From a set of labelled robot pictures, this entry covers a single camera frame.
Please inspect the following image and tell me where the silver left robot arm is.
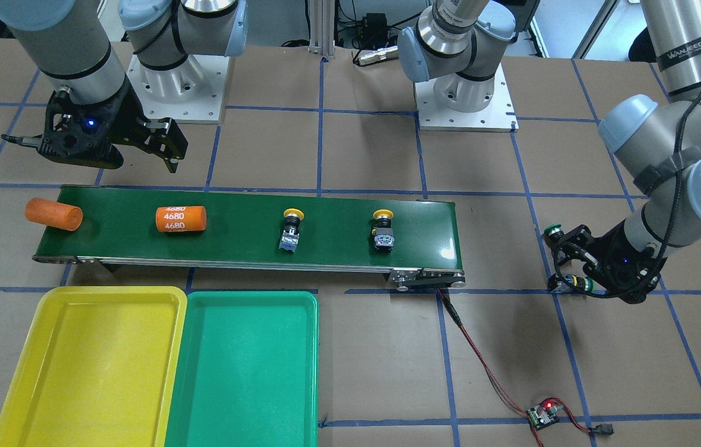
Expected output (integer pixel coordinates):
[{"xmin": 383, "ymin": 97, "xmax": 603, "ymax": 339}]
[{"xmin": 397, "ymin": 1, "xmax": 701, "ymax": 304}]

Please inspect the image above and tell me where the green conveyor belt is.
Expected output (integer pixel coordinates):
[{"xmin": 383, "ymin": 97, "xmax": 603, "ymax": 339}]
[{"xmin": 33, "ymin": 186, "xmax": 466, "ymax": 291}]

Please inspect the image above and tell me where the red black conveyor cable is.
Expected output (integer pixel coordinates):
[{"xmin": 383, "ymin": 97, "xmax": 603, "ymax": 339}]
[{"xmin": 435, "ymin": 289, "xmax": 614, "ymax": 435}]

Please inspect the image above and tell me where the small motor controller board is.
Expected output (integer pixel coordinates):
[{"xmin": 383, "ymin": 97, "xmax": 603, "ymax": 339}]
[{"xmin": 526, "ymin": 400, "xmax": 564, "ymax": 431}]

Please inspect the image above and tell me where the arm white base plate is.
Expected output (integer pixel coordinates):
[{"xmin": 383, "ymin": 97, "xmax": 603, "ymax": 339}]
[
  {"xmin": 127, "ymin": 55, "xmax": 233, "ymax": 124},
  {"xmin": 414, "ymin": 65, "xmax": 520, "ymax": 132}
]

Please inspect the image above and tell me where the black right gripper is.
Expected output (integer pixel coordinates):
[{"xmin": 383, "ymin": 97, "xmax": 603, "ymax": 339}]
[{"xmin": 36, "ymin": 80, "xmax": 188, "ymax": 173}]

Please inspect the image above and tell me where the aluminium frame post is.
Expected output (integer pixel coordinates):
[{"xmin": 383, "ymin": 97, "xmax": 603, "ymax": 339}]
[{"xmin": 307, "ymin": 0, "xmax": 337, "ymax": 60}]

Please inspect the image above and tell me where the green plastic tray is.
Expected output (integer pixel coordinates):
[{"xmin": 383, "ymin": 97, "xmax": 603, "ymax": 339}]
[{"xmin": 165, "ymin": 291, "xmax": 319, "ymax": 446}]

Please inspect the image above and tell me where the yellow push button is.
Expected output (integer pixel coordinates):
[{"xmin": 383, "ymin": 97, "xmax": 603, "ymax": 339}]
[
  {"xmin": 371, "ymin": 209, "xmax": 395, "ymax": 253},
  {"xmin": 279, "ymin": 207, "xmax": 304, "ymax": 252}
]

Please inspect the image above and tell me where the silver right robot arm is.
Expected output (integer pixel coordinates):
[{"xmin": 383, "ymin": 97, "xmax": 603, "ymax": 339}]
[{"xmin": 0, "ymin": 1, "xmax": 248, "ymax": 173}]

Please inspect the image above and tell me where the green push button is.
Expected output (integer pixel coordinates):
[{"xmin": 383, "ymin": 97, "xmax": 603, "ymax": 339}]
[
  {"xmin": 541, "ymin": 223, "xmax": 565, "ymax": 249},
  {"xmin": 548, "ymin": 273, "xmax": 596, "ymax": 295}
]

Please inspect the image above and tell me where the yellow plastic tray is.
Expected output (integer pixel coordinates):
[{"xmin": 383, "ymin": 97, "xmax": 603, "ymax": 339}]
[{"xmin": 0, "ymin": 286, "xmax": 188, "ymax": 446}]

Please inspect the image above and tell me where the plain orange cylinder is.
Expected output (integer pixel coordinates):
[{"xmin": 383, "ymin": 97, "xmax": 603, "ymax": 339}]
[{"xmin": 25, "ymin": 197, "xmax": 84, "ymax": 232}]

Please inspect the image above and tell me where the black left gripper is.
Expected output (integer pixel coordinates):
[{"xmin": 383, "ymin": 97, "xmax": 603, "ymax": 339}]
[{"xmin": 548, "ymin": 219, "xmax": 667, "ymax": 305}]

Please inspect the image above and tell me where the orange cylinder with 4680 print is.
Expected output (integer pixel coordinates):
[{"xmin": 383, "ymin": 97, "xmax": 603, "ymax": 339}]
[{"xmin": 155, "ymin": 205, "xmax": 207, "ymax": 233}]

